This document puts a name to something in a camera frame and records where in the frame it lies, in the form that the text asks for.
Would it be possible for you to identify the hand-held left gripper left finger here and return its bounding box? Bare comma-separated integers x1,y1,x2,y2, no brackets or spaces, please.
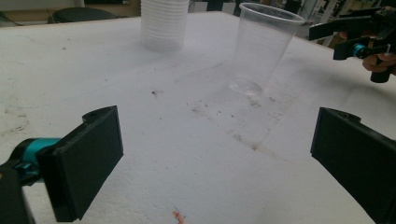
36,105,124,223

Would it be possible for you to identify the stack of clear plastic cups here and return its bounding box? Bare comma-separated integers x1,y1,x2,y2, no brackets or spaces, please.
140,0,191,53

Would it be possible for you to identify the small orange scrap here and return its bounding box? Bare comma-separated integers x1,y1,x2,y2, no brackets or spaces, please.
172,208,187,224

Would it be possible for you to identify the white foam board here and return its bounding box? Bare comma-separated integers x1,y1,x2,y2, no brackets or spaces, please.
0,11,396,224

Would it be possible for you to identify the single clear plastic cup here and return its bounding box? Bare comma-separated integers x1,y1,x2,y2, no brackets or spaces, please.
228,2,306,97

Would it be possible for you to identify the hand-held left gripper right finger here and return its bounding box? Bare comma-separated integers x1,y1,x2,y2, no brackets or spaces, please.
309,106,396,224

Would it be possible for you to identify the black round stool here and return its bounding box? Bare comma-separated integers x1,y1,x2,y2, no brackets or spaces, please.
46,7,119,25

